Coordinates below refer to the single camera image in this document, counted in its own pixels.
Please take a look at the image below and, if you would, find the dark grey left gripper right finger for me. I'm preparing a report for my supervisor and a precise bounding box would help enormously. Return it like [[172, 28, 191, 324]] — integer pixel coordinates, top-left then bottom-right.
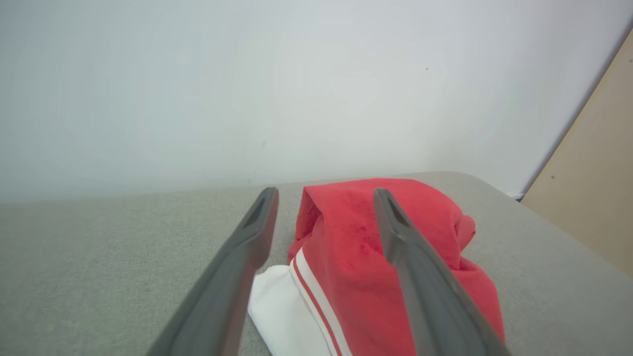
[[373, 187, 511, 356]]

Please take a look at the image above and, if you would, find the beige wooden board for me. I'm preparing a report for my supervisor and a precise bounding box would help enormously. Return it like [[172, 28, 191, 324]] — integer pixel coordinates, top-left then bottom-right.
[[522, 30, 633, 280]]

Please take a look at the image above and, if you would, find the red jersey with number print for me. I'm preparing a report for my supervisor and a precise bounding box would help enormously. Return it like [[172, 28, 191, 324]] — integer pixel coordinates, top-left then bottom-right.
[[247, 178, 506, 356]]

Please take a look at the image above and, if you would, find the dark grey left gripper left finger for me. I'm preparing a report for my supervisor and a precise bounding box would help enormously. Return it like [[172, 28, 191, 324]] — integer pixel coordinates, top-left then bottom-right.
[[147, 186, 280, 356]]

